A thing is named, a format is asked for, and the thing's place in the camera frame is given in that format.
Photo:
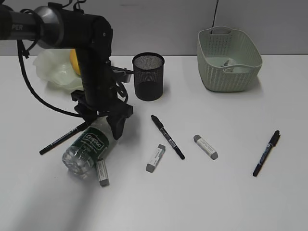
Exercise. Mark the pale green woven basket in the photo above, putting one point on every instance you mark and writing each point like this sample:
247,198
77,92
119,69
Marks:
214,47

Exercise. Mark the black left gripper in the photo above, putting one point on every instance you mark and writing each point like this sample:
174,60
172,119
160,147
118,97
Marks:
115,109

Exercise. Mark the white waste paper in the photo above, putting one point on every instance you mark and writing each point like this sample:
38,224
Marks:
229,62

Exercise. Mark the black mesh pen holder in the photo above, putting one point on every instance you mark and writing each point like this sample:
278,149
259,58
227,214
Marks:
148,68

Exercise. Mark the grey white eraser right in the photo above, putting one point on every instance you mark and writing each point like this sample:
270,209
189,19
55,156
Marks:
208,149

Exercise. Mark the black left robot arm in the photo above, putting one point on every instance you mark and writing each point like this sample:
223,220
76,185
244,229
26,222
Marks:
54,27

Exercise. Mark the grey white eraser middle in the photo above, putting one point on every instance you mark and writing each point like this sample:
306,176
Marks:
155,158

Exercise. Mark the grey white eraser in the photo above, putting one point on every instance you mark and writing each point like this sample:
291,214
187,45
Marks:
155,158
102,173
208,149

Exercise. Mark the grey white eraser left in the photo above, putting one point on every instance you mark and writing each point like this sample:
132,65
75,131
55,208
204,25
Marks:
102,173

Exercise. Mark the pale green wavy plate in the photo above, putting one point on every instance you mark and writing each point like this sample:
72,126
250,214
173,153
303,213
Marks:
54,66

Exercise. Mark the yellow mango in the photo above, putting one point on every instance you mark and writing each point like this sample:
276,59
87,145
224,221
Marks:
74,62

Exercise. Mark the clear plastic water bottle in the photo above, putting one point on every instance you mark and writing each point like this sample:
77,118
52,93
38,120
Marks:
95,142

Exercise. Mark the black marker pen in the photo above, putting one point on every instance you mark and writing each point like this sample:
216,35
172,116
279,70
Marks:
272,143
63,138
161,128

